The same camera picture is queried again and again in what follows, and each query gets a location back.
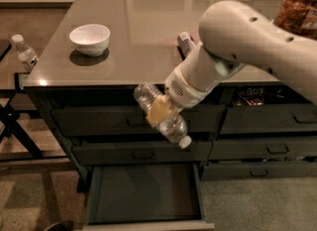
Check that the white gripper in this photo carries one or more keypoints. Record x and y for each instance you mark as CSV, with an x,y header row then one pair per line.
x,y
182,91

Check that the clear plastic water bottle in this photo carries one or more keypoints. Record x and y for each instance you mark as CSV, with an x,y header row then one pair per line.
x,y
174,127

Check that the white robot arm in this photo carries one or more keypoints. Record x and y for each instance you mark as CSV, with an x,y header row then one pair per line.
x,y
232,35

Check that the top right drawer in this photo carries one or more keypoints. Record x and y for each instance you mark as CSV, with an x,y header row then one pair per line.
x,y
270,118

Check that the top left drawer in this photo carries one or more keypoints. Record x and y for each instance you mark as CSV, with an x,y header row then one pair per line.
x,y
129,120

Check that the middle left drawer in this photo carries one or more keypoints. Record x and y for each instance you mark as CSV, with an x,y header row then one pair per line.
x,y
140,152

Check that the snack packets in drawer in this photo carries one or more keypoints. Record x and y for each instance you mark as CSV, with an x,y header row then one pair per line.
x,y
257,96

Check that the middle right drawer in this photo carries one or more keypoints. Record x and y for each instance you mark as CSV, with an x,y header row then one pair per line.
x,y
264,148

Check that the open bottom left drawer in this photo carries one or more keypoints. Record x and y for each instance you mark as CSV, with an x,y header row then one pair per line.
x,y
146,198

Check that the bottom right drawer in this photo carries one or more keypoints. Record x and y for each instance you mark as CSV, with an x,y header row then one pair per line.
x,y
257,170

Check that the small bottle on side table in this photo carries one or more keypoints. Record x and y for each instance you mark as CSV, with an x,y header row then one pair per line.
x,y
26,55

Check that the slim silver energy drink can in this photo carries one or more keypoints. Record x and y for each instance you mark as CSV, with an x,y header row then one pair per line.
x,y
186,43

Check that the dark cabinet with drawers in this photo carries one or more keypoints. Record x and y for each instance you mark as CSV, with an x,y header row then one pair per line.
x,y
143,48

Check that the white ceramic bowl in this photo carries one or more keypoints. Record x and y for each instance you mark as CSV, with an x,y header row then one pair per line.
x,y
91,39

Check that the dark side table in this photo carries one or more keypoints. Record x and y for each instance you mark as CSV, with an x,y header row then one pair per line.
x,y
24,134

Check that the jar of snacks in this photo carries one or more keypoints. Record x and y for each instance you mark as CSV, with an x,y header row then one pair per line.
x,y
298,17

